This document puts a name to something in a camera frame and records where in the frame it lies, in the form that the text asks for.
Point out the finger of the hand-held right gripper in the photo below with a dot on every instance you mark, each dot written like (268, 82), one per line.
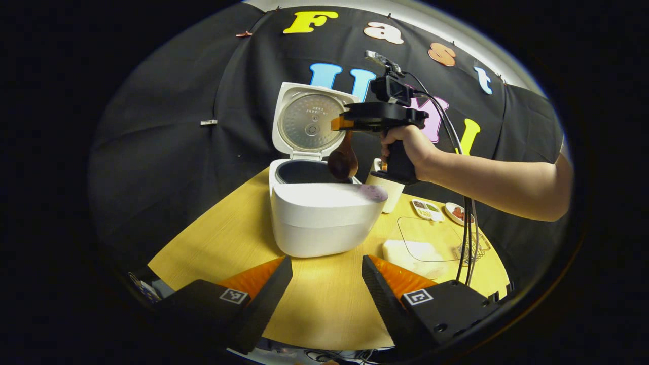
(342, 123)

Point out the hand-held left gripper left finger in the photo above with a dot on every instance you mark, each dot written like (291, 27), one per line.
(263, 304)

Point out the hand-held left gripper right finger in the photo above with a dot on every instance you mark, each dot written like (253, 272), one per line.
(388, 304)

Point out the brown wooden spoon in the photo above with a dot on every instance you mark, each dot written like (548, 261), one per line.
(343, 162)

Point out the white rice cooker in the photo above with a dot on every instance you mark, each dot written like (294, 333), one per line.
(319, 223)

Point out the white toaster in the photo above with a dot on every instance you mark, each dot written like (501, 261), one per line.
(390, 195)

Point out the white divided dish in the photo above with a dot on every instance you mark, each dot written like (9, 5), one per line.
(428, 210)

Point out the yellow beans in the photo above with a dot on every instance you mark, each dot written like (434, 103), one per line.
(424, 215)

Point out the white round plate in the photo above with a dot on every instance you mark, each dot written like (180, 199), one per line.
(454, 215)

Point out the red meat slice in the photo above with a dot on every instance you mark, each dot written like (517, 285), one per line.
(458, 213)

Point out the blue patterned object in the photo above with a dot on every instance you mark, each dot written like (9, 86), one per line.
(144, 290)

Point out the copper clip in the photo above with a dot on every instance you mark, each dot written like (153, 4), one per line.
(244, 34)

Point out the black backdrop cloth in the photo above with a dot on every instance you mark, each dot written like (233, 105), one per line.
(177, 152)

